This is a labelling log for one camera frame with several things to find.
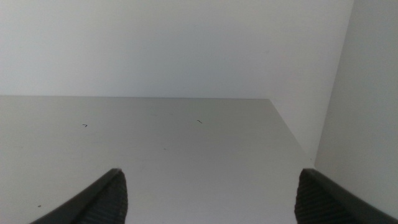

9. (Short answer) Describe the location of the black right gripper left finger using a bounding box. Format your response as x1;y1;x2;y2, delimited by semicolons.
29;168;129;224

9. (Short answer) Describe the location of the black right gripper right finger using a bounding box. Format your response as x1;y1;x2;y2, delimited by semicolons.
294;168;398;224

